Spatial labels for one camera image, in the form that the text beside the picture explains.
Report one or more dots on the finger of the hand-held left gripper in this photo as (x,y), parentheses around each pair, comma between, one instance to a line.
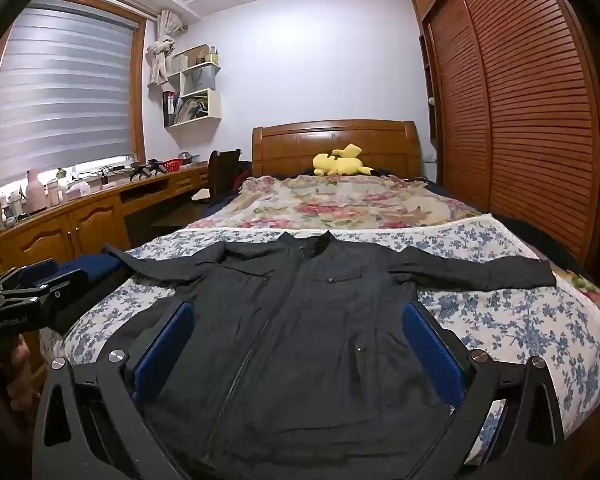
(35,305)
(40,275)

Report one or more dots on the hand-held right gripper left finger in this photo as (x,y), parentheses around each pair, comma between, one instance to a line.
(160,350)

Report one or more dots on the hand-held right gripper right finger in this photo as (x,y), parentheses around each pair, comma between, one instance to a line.
(430,350)

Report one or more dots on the black jacket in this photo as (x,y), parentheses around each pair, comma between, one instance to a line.
(300,310)

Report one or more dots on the person's left hand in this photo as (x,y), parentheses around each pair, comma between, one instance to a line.
(17,355)

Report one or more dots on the dark blue folded cloth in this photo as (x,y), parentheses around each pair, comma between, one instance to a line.
(97,267)

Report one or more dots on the wooden desk with cabinets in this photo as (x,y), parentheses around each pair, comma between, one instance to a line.
(80,225)

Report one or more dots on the pink vase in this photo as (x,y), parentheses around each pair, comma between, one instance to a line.
(36,192)

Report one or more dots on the blue floral bed sheet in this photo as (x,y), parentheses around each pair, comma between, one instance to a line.
(520,320)

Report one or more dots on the person's dark clothing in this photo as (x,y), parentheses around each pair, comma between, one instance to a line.
(0,435)

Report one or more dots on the black tripod stand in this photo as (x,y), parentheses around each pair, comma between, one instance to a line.
(140,170)
(157,166)

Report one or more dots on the dark bed cover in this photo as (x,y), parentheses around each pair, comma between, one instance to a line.
(545,245)

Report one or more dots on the red basket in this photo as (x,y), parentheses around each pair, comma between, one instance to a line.
(172,165)

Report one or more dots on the pink floral blanket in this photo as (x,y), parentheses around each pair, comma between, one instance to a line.
(340,200)

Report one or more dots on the grey striped window blind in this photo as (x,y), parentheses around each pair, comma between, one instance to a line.
(65,95)

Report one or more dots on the dark chair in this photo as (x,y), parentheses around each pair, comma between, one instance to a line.
(224,172)

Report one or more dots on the yellow plush toy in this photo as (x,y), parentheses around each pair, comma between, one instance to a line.
(342,164)

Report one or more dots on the wooden bed headboard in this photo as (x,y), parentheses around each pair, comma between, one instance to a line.
(290,145)

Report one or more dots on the tied beige curtain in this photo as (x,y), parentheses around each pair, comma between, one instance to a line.
(159,55)

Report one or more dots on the wooden louvered wardrobe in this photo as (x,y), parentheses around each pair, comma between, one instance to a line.
(520,110)

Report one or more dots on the wooden window frame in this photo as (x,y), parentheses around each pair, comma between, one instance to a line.
(139,85)

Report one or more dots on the white wall shelf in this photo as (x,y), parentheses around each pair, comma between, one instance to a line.
(200,105)

